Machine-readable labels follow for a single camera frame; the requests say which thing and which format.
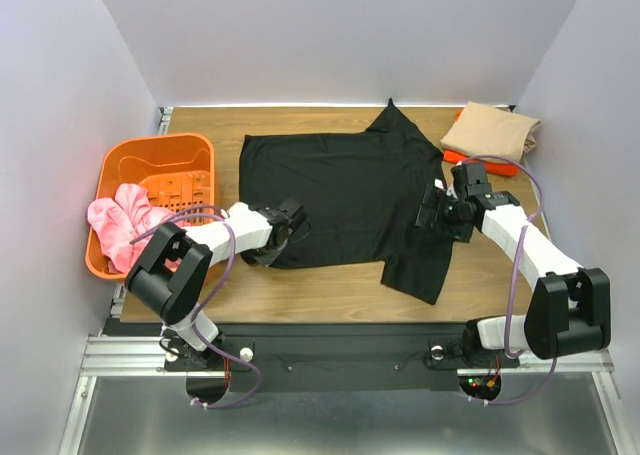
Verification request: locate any black t shirt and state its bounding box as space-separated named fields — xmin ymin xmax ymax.
xmin=239 ymin=103 xmax=452 ymax=304

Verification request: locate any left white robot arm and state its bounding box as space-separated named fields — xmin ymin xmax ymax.
xmin=124 ymin=199 xmax=307 ymax=369

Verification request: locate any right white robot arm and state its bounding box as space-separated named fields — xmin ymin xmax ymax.
xmin=416 ymin=161 xmax=611 ymax=365

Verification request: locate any folded orange t shirt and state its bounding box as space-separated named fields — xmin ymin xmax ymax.
xmin=441 ymin=108 xmax=521 ymax=178

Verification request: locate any folded tan t shirt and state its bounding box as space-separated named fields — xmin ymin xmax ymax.
xmin=441 ymin=102 xmax=541 ymax=161

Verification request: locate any orange plastic basket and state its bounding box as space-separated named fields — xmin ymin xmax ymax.
xmin=85 ymin=133 xmax=216 ymax=281

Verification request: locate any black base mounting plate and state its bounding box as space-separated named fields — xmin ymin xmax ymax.
xmin=160 ymin=322 xmax=519 ymax=393

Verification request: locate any pink t shirt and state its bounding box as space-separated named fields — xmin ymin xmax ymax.
xmin=87 ymin=183 xmax=174 ymax=274

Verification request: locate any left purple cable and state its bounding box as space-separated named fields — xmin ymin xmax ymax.
xmin=128 ymin=205 xmax=265 ymax=410

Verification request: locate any purple cable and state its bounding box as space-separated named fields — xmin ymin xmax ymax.
xmin=128 ymin=205 xmax=265 ymax=410
xmin=459 ymin=154 xmax=559 ymax=407

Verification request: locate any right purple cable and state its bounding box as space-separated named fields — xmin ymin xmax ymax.
xmin=459 ymin=154 xmax=559 ymax=407

